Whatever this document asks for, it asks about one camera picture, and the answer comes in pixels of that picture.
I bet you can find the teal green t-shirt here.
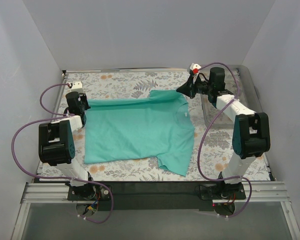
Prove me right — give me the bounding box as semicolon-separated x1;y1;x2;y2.
84;90;195;176

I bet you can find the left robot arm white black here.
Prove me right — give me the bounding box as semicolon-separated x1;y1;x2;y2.
38;91;97;200

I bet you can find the aluminium frame rail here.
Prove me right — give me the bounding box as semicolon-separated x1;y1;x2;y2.
21;181;291;203

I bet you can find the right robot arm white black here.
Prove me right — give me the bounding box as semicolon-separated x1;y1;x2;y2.
177;63;271;200

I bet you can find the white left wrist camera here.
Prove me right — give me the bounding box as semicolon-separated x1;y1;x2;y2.
70;81;83;93

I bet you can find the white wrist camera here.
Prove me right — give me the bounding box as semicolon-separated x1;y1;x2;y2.
70;81;83;93
187;63;202;83

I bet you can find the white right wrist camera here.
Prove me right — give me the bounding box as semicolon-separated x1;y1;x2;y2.
187;63;202;83

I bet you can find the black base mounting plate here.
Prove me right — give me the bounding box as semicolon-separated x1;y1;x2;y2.
67;180;248;212

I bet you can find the clear plastic bin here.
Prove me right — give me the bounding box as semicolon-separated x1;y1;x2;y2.
201;65;263;127

